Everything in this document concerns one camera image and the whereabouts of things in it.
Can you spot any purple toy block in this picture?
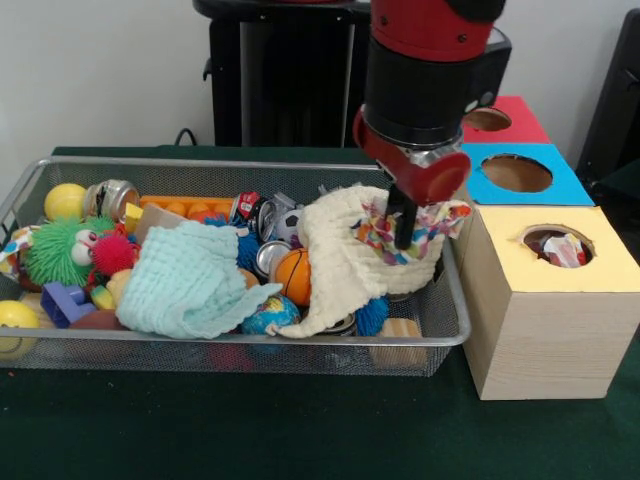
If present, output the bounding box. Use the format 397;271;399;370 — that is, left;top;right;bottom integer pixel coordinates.
40;283;97;329

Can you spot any red spiky ball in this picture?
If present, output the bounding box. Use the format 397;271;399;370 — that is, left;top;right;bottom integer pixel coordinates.
90;232;139;276

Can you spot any wooden box with three holes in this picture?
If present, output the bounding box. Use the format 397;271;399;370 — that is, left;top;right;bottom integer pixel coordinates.
417;95;640;401

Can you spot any crushed silver drink can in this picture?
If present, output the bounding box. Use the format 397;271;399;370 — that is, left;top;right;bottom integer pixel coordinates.
83;179;141;219

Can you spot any shallow clear mesh bin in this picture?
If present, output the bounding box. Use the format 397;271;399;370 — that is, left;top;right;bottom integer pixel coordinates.
0;155;471;378

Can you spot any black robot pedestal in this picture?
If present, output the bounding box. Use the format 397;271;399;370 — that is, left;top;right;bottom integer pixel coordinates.
193;0;401;149

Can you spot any blue globe ball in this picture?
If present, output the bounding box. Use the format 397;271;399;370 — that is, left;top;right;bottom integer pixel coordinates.
245;296;301;336

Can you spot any yellow ball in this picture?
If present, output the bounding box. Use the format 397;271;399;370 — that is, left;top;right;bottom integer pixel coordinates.
0;300;39;359
44;183;89;221

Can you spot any multicoloured patterned cloth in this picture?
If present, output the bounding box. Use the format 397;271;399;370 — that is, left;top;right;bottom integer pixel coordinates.
355;198;473;267
543;232;591;268

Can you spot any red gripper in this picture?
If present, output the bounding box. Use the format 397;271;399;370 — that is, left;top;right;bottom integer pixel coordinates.
352;108;471;251

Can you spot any orange toy brick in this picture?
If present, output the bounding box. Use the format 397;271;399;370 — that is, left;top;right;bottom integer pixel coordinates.
140;195;233;223

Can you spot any mint waffle cloth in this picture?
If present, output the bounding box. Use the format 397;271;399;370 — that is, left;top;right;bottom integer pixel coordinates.
115;220;286;343

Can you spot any cream waffle cloth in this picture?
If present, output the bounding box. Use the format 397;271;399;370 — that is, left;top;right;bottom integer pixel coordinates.
270;185;448;339

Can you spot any orange toy basketball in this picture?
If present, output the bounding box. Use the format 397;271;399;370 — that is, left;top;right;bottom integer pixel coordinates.
274;248;313;307

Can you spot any green spiky ball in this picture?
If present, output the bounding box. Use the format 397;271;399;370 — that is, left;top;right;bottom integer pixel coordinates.
22;215;116;291

